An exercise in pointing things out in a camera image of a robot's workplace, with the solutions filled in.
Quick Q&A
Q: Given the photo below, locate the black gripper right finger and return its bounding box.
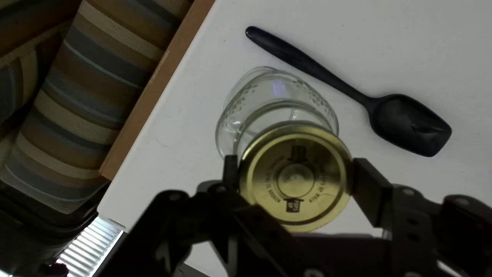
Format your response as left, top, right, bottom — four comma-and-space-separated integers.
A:
351, 157, 492, 277

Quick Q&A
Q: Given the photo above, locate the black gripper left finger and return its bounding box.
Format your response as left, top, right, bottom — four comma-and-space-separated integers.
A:
102, 152, 309, 277

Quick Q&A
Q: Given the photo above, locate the gold metal jar lid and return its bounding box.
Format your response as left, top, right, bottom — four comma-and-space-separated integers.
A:
238, 120, 355, 234

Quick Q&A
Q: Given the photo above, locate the clear glass jar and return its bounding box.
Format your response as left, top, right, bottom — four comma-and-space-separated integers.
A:
214, 64, 341, 160

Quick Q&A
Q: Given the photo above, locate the black plastic spatula spoon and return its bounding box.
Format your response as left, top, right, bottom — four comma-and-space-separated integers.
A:
245, 24, 454, 158

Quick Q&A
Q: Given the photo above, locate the brown wooden table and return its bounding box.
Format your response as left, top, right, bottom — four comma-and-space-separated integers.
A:
98, 0, 217, 181

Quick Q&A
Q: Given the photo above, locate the striped sofa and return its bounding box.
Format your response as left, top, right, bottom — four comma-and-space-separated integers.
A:
0, 0, 194, 217

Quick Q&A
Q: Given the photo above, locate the white plastic board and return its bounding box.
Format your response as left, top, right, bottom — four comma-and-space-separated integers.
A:
97, 0, 492, 277

